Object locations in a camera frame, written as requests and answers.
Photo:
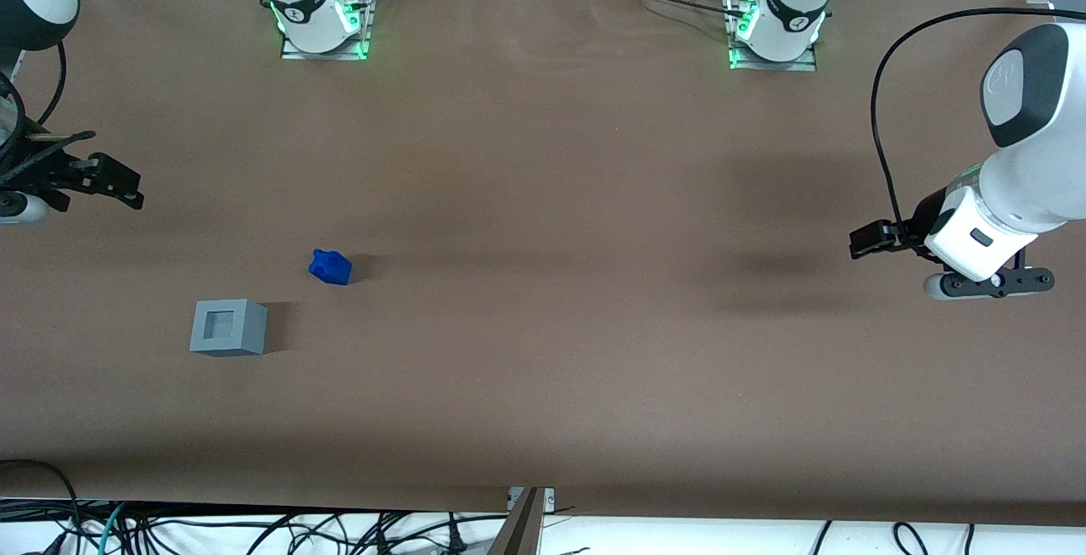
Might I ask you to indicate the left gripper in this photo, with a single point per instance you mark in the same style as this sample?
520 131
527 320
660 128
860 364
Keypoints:
920 221

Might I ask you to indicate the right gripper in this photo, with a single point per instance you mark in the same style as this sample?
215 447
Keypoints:
53 174

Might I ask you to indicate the blue plastic part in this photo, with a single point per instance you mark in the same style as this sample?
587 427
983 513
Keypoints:
330 267

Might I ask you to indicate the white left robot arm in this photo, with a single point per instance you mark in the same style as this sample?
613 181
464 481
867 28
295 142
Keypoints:
1035 173

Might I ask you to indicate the gray cube base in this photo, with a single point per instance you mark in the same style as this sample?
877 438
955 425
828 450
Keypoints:
227 327

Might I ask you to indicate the brown table cover sheet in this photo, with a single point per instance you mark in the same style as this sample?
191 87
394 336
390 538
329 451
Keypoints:
543 300

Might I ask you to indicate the dark metal profile bar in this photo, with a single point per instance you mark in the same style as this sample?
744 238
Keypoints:
519 534

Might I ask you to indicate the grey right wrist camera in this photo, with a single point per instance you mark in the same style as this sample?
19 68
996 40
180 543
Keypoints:
21 209

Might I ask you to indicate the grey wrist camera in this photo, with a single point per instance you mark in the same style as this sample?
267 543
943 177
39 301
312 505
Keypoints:
988 283
21 209

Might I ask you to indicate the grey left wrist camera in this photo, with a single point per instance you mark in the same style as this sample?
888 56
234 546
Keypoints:
988 283

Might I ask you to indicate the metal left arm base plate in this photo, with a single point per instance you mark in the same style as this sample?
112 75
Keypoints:
797 64

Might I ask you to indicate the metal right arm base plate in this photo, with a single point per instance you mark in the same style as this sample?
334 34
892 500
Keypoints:
293 53

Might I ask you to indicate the small metal edge bracket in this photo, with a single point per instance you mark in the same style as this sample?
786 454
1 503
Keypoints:
530 497

